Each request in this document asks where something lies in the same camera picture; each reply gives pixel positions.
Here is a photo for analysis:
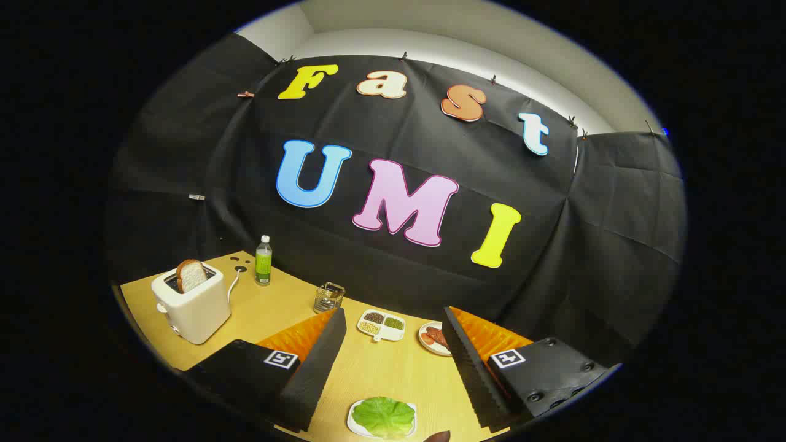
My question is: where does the bread slice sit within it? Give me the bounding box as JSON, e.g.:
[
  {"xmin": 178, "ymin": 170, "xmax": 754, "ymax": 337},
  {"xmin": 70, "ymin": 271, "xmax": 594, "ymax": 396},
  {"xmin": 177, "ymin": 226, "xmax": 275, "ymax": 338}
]
[{"xmin": 176, "ymin": 258, "xmax": 209, "ymax": 294}]

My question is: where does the white toaster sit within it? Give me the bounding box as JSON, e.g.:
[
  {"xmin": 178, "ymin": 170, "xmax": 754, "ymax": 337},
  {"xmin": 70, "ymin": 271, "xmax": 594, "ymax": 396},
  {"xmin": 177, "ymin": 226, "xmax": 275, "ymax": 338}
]
[{"xmin": 151, "ymin": 263, "xmax": 233, "ymax": 345}]

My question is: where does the metal wire holder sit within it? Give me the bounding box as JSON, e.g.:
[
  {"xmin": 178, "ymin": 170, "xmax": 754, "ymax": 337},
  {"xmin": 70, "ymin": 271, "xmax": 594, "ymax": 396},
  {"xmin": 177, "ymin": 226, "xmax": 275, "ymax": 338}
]
[{"xmin": 314, "ymin": 282, "xmax": 346, "ymax": 314}]

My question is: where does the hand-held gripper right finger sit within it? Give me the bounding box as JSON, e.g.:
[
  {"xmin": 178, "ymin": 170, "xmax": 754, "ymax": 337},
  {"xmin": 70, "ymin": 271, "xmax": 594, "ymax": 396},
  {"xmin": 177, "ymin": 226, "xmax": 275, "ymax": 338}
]
[{"xmin": 441, "ymin": 306, "xmax": 622, "ymax": 432}]

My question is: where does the white rectangular plate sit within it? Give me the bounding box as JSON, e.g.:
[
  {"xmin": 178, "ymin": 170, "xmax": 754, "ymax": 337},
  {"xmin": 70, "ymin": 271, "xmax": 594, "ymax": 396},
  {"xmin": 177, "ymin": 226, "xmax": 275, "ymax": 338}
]
[{"xmin": 347, "ymin": 398, "xmax": 418, "ymax": 440}]

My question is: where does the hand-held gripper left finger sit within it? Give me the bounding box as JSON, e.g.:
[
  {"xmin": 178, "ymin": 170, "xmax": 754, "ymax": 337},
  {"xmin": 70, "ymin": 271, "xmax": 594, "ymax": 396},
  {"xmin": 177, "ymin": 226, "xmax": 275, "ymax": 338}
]
[{"xmin": 183, "ymin": 307, "xmax": 348, "ymax": 433}]

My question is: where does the white divided dish of beans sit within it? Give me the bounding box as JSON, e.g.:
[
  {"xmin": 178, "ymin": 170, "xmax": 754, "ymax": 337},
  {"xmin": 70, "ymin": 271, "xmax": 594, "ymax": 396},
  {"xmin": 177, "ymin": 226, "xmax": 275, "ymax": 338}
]
[{"xmin": 357, "ymin": 309, "xmax": 407, "ymax": 343}]

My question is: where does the small white meat plate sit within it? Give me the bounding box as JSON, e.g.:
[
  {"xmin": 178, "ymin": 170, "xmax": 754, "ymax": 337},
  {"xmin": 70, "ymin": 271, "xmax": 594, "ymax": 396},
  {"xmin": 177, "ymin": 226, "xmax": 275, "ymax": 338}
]
[{"xmin": 418, "ymin": 321, "xmax": 453, "ymax": 357}]

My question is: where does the green label plastic bottle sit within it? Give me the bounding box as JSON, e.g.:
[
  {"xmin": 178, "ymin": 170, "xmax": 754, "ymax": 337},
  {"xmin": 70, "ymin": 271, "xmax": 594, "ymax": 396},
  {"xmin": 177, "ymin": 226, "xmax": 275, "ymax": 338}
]
[{"xmin": 255, "ymin": 235, "xmax": 273, "ymax": 287}]

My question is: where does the green lettuce leaf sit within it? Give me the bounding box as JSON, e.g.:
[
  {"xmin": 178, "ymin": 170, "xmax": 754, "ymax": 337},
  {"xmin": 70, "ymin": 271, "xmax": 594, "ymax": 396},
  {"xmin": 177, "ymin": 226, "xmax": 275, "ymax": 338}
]
[{"xmin": 351, "ymin": 397, "xmax": 416, "ymax": 439}]

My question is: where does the red meat slice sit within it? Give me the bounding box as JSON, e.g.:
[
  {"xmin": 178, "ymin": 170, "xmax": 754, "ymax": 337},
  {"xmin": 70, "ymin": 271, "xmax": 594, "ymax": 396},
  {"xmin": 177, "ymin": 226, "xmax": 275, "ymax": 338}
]
[{"xmin": 421, "ymin": 327, "xmax": 450, "ymax": 351}]

